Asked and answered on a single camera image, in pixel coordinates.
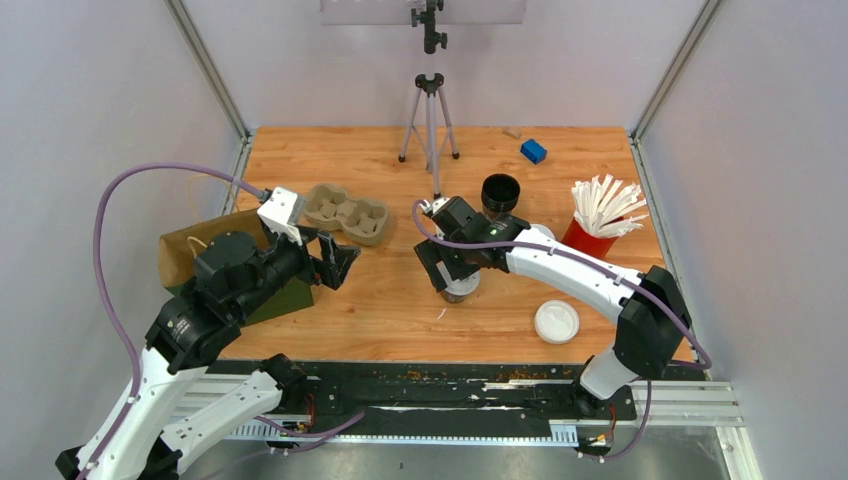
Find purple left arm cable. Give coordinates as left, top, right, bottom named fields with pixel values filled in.
left=72, top=162, right=369, bottom=480

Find green paper bag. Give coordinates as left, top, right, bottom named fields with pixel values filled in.
left=157, top=209, right=315, bottom=326

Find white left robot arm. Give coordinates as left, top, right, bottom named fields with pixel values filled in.
left=56, top=227, right=361, bottom=479

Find black paper cup stack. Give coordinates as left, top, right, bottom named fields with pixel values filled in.
left=481, top=173, right=521, bottom=219

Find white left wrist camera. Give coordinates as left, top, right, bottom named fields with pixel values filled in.
left=257, top=186, right=306, bottom=246

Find white wrapped straws bundle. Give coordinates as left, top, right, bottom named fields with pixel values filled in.
left=570, top=174, right=650, bottom=239

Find red straw holder cup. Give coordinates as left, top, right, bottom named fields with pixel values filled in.
left=561, top=218, right=619, bottom=260

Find grey camera tripod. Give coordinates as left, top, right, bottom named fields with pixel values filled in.
left=398, top=0, right=460, bottom=199

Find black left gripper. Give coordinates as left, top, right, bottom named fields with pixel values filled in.
left=234, top=220, right=363, bottom=317

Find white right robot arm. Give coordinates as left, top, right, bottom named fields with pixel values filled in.
left=412, top=196, right=691, bottom=418

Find small tan block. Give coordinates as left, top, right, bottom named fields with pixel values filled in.
left=502, top=127, right=522, bottom=140

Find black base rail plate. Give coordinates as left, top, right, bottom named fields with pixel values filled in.
left=148, top=359, right=743, bottom=446

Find grey pulp cup carrier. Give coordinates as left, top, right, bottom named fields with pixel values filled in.
left=304, top=183, right=390, bottom=246

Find blue small block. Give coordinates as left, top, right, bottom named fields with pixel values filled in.
left=520, top=138, right=548, bottom=165

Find brown coffee cup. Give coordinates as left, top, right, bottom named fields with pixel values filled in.
left=532, top=224, right=556, bottom=240
left=440, top=290, right=470, bottom=304

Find white plastic lid stack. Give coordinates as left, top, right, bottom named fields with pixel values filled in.
left=534, top=300, right=580, bottom=345

